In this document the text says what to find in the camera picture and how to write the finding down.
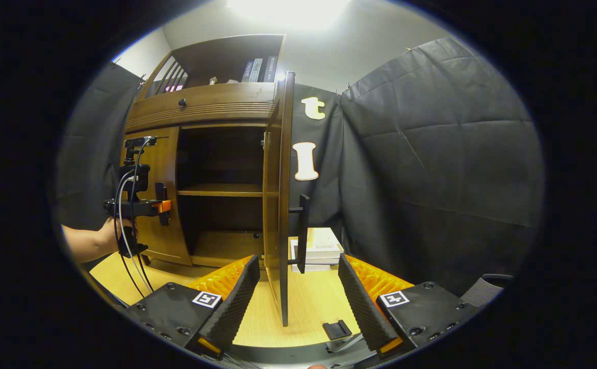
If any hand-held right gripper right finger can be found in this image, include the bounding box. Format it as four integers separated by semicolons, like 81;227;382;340
337;254;479;359

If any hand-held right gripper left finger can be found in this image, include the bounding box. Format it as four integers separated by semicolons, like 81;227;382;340
124;255;260;359

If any wooden double-door shoe cabinet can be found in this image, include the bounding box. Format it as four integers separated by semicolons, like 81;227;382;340
119;34;291;272

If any small black clip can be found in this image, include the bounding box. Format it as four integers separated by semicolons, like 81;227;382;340
322;320;353;340

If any white book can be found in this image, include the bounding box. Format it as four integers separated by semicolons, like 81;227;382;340
290;238;341;273

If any cream book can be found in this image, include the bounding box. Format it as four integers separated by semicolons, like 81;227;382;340
303;228;344;260

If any wooden drawer with black knob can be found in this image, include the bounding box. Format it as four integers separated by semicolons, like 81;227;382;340
124;82;278;135

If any grey mesh chair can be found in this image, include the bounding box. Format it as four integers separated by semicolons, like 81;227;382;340
460;274;514;308

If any black backdrop cloth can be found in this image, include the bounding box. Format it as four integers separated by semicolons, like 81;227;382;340
55;37;545;298

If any dark grey book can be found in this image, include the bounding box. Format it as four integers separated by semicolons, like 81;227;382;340
262;55;278;83

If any ceiling light panel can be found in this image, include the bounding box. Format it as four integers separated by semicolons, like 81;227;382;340
227;0;353;29

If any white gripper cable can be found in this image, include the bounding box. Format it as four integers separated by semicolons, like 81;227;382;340
115;137;154;295

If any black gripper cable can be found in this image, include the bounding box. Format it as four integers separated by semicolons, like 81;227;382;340
114;169;148;298

